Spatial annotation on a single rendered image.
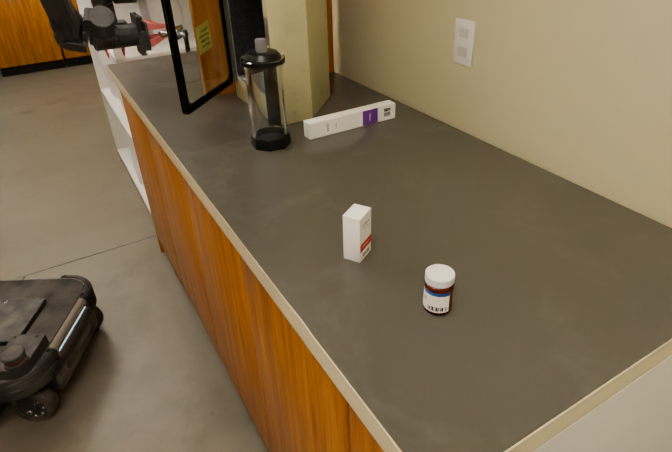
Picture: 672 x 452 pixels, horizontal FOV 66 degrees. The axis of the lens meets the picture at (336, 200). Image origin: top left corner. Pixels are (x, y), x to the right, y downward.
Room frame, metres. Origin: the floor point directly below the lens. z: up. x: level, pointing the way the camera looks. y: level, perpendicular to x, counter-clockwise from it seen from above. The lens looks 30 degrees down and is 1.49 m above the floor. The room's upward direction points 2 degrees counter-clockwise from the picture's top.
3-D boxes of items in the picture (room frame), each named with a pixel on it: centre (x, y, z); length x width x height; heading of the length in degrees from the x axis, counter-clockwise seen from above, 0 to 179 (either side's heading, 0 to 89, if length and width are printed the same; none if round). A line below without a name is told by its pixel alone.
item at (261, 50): (1.24, 0.16, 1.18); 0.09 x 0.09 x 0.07
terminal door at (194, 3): (1.48, 0.36, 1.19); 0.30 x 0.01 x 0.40; 163
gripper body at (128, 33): (1.38, 0.52, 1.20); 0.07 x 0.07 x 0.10; 29
